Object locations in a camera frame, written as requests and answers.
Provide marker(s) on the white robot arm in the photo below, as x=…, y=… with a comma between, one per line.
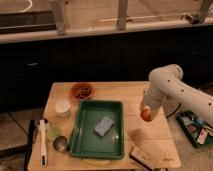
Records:
x=166, y=81

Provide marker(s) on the orange bowl with food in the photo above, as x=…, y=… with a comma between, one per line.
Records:
x=81, y=91

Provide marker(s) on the blue sponge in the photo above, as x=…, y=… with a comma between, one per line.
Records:
x=104, y=126

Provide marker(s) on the white dish brush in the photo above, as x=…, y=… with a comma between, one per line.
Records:
x=43, y=159

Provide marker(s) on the dark brush block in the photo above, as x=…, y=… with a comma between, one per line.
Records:
x=142, y=158

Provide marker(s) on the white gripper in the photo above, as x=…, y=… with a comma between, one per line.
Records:
x=152, y=99

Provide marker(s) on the green plastic tray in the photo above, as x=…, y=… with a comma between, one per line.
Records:
x=86, y=143

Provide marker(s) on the green plastic cup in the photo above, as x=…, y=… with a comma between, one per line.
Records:
x=53, y=133

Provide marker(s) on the white paper cup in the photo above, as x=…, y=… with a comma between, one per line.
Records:
x=62, y=108

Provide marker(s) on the small metal cup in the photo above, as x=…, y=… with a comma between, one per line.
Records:
x=60, y=144

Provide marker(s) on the yellow banana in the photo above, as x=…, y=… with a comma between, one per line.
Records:
x=96, y=162

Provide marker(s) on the green toolbox with items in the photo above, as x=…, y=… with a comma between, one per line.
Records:
x=192, y=129

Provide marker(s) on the red apple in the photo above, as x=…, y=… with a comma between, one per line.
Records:
x=146, y=115

